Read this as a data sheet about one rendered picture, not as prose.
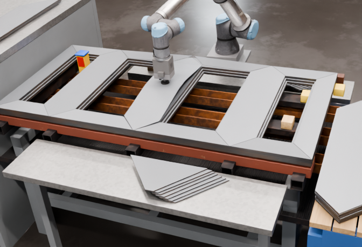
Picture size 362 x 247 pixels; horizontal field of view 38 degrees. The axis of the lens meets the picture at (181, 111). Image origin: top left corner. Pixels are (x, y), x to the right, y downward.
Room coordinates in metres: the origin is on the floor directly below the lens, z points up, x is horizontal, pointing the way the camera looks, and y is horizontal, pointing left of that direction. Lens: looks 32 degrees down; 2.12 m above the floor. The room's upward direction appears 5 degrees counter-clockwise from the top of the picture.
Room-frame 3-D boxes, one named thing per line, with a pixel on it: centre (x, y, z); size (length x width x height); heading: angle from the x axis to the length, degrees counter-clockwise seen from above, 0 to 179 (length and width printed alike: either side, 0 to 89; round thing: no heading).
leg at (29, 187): (2.25, 0.84, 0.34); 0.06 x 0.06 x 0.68; 66
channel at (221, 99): (2.47, -0.03, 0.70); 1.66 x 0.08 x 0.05; 66
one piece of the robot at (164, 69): (2.26, 0.07, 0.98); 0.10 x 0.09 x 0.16; 157
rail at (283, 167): (1.97, 0.20, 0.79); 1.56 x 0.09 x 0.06; 66
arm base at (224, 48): (2.92, -0.32, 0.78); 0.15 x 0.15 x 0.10
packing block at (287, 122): (1.96, -0.48, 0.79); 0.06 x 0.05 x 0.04; 156
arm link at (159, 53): (2.27, 0.07, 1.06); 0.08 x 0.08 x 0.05
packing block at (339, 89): (2.21, -0.79, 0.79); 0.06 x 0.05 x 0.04; 156
